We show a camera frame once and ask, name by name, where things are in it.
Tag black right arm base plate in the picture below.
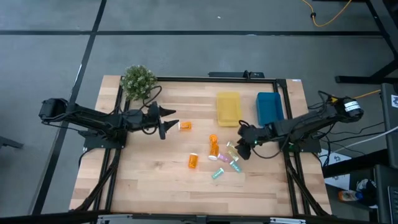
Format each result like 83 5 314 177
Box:
279 136 322 154

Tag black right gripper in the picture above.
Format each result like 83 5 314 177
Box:
234 119 275 161

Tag black furniture foot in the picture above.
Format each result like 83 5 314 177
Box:
0 135 24 151

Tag yellow extension cord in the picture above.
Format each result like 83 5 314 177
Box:
353 89 382 100

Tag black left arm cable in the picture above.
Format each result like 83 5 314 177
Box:
140 85 163 110

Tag black aluminium table frame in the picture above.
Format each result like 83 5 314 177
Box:
73 76 332 218

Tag white printed paper sheet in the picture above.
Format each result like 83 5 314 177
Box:
319 148 351 191

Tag orange drink bottle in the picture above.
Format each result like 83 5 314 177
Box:
338 190 364 203

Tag black desk leg frame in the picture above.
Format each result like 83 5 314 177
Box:
335 0 398 85

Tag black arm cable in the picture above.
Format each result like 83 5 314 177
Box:
140 85 163 110
251 144 283 160

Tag green artificial potted plant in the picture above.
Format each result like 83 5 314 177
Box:
119 64 159 101

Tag grey equipment case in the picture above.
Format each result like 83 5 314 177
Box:
380 83 398 169

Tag white cable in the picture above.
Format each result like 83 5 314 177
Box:
323 125 398 154

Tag blue plastic bin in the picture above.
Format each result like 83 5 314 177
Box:
255 91 285 128

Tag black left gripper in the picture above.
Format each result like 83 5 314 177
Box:
133 101 180 141

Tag yellow plastic bin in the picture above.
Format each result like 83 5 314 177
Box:
216 91 243 128

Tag yellow floor cable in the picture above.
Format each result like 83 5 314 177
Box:
300 0 353 28

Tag black metal rail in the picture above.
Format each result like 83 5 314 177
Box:
0 210 398 224

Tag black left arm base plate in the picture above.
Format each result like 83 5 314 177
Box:
78 129 127 150

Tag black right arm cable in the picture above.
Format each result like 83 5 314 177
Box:
251 144 283 160

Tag small teal pill vial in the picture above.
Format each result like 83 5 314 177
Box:
211 167 225 180
229 160 243 174

